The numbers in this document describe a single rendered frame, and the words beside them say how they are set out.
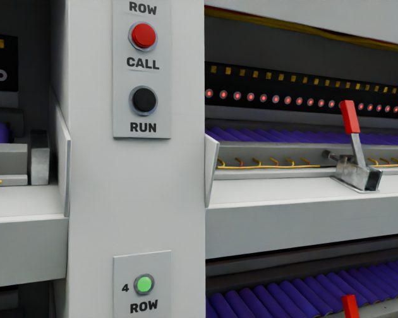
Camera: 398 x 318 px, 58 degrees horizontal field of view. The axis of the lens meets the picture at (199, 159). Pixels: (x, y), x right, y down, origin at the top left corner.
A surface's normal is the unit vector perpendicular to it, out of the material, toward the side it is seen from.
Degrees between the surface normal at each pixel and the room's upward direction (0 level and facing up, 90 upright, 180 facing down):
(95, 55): 90
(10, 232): 110
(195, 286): 90
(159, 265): 90
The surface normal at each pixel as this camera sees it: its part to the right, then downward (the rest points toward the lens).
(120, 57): 0.43, -0.01
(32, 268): 0.40, 0.33
